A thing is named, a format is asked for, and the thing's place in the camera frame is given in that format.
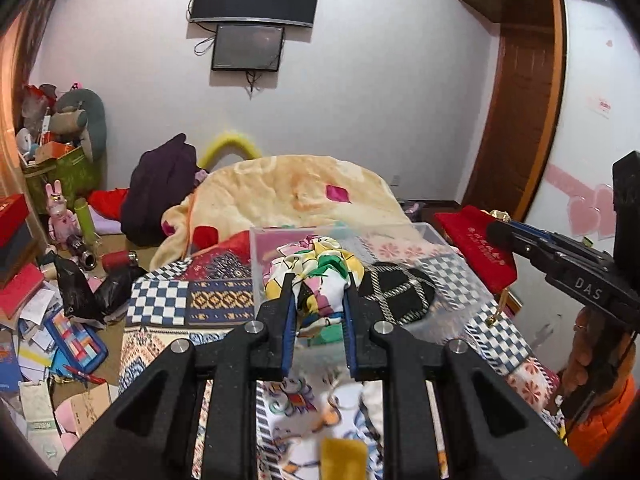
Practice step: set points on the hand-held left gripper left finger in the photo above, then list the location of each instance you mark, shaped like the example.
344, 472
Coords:
287, 332

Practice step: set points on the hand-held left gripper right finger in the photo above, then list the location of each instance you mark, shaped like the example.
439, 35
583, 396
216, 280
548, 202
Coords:
350, 336

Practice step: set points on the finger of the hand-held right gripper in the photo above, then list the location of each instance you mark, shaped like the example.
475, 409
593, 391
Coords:
537, 233
515, 245

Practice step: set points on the colourful printed cloth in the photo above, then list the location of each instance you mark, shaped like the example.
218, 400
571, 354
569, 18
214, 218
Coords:
310, 280

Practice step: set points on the clear plastic storage bin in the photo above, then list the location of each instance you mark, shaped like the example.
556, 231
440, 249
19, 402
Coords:
400, 245

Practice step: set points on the person's right forearm orange sleeve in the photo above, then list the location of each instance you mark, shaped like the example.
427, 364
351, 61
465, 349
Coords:
607, 425

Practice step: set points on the person's right hand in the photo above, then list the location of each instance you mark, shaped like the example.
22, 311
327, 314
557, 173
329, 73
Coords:
580, 355

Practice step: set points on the black checked cloth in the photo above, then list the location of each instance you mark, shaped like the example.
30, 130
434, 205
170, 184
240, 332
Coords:
397, 290

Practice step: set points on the yellow card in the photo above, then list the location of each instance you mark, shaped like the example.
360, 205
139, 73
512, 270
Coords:
342, 460

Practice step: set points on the wooden wardrobe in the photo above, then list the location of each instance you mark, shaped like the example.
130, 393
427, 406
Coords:
515, 110

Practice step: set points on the patchwork printed blanket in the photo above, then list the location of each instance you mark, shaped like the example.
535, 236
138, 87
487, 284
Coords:
165, 300

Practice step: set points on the white sliding wardrobe door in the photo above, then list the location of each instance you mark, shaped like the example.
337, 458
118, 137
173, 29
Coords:
590, 110

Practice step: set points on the cream fleece blanket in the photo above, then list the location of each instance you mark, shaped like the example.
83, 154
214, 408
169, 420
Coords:
280, 190

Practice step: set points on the yellow plush arch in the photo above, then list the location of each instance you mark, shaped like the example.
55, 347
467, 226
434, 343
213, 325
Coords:
230, 147

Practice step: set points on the dark purple garment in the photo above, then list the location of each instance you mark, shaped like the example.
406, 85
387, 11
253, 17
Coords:
160, 185

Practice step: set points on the black plastic bag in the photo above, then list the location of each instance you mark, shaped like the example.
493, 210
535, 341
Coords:
80, 290

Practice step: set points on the colourful checked pencil case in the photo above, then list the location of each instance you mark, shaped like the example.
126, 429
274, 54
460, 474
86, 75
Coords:
75, 340

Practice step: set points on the black metal cylinder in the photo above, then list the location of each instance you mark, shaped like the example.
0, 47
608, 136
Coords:
82, 252

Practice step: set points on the red cloth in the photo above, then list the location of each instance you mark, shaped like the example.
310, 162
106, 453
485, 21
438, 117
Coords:
110, 202

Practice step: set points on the green cylinder tube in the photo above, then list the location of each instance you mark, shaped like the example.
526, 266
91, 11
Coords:
85, 217

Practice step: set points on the pink rabbit figurine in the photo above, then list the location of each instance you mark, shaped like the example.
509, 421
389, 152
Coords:
60, 215

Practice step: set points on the pile of scattered papers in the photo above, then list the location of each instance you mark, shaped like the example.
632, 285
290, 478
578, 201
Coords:
30, 360

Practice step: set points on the green cardboard box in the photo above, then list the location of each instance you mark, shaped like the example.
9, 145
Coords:
62, 175

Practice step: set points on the red gift box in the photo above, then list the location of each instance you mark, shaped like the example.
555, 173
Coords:
12, 232

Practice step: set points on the grey green plush toy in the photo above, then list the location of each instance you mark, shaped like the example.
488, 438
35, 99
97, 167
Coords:
82, 115

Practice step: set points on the small black wall monitor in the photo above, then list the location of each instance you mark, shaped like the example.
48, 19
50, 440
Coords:
247, 47

